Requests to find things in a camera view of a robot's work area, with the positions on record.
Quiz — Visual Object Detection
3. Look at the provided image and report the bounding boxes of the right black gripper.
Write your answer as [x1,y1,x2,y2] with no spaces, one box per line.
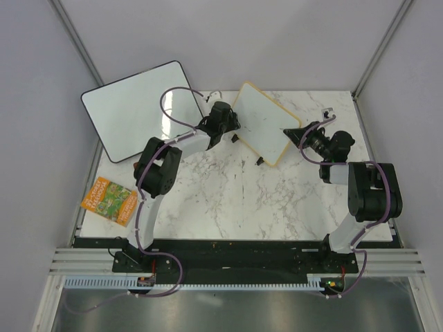
[283,121,331,161]

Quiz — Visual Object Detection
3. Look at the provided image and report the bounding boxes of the small yellow-framed whiteboard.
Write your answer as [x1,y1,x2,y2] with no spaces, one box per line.
[232,82,302,167]

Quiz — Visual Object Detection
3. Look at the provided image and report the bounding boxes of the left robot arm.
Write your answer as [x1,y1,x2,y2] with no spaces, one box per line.
[127,100,240,272]

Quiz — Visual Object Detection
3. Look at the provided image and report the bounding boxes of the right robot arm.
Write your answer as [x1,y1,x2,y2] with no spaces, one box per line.
[282,122,403,273]

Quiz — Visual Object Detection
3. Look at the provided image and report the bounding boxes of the large black-framed whiteboard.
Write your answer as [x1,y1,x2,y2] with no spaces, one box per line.
[81,61,203,163]

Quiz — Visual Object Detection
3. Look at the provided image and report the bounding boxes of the orange children's book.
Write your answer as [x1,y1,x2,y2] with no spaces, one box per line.
[80,176,138,227]

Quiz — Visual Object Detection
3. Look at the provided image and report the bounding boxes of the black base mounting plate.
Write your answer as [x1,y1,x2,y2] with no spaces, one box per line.
[73,237,359,275]

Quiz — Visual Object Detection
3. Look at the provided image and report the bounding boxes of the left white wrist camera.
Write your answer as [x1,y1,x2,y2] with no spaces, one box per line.
[205,90,223,104]

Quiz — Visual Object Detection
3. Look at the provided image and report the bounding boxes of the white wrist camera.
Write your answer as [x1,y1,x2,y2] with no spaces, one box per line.
[205,90,223,104]
[321,107,336,121]

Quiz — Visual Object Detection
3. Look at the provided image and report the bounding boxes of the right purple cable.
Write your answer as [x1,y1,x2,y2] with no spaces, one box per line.
[298,116,392,300]

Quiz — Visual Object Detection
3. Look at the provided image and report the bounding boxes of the purple cable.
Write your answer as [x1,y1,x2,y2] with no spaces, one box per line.
[64,86,208,315]
[298,116,392,300]

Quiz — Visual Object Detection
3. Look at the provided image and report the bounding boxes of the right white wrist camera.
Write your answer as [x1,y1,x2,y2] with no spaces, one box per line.
[321,107,336,121]

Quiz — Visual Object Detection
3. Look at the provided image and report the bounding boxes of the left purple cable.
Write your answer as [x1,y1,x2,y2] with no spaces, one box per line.
[64,86,208,315]

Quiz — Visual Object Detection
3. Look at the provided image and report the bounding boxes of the white slotted cable duct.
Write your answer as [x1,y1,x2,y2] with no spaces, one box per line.
[64,275,325,291]

